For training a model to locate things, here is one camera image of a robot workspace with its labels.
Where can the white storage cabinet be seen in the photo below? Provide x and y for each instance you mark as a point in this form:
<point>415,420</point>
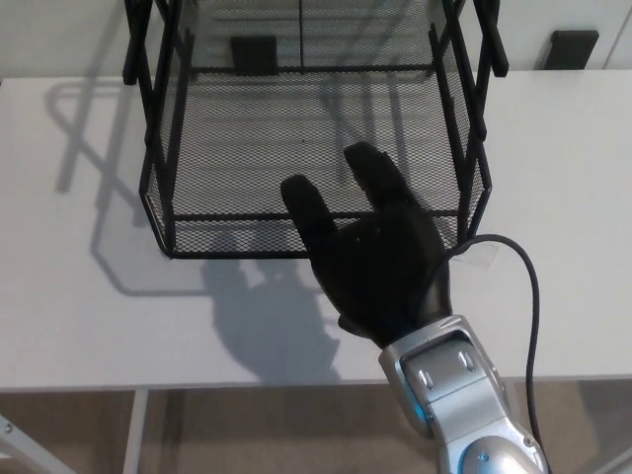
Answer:
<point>568,15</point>

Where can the white metal-framed desk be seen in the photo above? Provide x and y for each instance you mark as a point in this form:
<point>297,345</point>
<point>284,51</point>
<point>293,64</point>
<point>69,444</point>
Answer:
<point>134,429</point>

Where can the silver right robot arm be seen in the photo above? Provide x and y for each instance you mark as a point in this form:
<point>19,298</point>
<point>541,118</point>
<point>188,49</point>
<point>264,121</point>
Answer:
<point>444,385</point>

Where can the clear tape piece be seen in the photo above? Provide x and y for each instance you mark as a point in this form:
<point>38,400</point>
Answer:
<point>486,259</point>

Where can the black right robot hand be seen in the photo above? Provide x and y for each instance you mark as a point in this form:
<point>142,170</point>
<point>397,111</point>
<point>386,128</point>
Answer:
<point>375,276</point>

